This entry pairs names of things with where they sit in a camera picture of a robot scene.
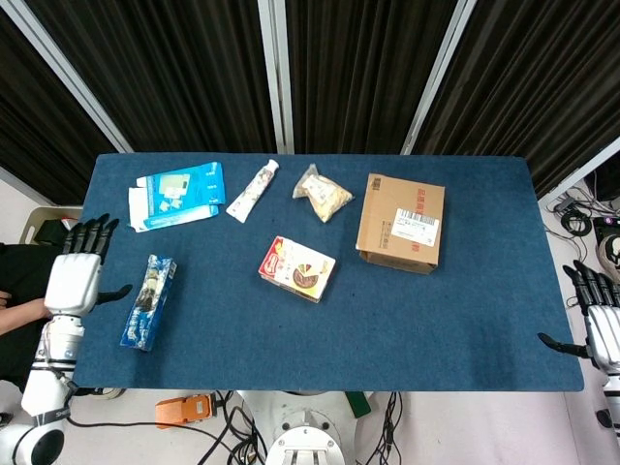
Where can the white robot torso base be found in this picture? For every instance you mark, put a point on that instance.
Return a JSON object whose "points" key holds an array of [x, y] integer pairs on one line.
{"points": [[305, 416]]}

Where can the cream red wafer snack box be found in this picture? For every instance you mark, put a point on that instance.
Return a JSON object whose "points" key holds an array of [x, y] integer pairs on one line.
{"points": [[298, 269]]}

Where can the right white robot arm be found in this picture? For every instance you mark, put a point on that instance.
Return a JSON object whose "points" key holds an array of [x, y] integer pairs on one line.
{"points": [[612, 392]]}

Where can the white sneaker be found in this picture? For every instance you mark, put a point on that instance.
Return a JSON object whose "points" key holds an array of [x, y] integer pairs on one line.
{"points": [[611, 252]]}

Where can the brown cardboard shipping box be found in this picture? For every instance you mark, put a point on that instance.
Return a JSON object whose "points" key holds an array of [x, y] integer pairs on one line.
{"points": [[399, 218]]}

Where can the person in black clothing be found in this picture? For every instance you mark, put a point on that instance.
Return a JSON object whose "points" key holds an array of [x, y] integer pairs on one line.
{"points": [[24, 271]]}

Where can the beige plastic bin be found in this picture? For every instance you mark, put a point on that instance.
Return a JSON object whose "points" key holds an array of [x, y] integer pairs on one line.
{"points": [[34, 218]]}

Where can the black pleated curtain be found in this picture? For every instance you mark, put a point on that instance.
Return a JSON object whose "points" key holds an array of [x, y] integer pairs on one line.
{"points": [[169, 72], [34, 131], [358, 72], [533, 82]]}

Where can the long blue cookie package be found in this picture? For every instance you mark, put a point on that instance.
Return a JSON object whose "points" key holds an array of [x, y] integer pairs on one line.
{"points": [[147, 305]]}

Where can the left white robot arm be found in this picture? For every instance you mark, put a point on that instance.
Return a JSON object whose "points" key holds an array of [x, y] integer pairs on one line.
{"points": [[46, 387]]}

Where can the clear bag of snacks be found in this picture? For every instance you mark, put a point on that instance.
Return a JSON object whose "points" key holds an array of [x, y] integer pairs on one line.
{"points": [[324, 194]]}

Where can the green object under table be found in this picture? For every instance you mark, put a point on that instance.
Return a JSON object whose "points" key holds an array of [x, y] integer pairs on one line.
{"points": [[358, 404]]}

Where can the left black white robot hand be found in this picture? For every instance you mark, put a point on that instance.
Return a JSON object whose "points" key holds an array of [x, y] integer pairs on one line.
{"points": [[72, 286]]}

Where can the orange device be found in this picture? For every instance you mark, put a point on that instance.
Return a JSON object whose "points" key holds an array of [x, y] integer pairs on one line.
{"points": [[181, 412]]}

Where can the white aluminium partition post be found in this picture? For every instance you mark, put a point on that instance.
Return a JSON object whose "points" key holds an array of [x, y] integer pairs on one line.
{"points": [[438, 77], [581, 174], [277, 72], [72, 82]]}

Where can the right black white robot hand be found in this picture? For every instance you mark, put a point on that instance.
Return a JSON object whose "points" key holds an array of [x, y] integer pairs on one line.
{"points": [[605, 334]]}

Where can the white printed tube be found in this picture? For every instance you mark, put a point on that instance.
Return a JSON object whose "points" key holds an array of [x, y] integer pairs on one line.
{"points": [[252, 194]]}

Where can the flattened blue white carton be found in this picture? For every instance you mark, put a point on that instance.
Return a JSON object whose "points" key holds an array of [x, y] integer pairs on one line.
{"points": [[179, 194]]}

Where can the blue felt table cover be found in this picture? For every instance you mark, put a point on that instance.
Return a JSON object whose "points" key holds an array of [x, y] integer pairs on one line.
{"points": [[339, 339]]}

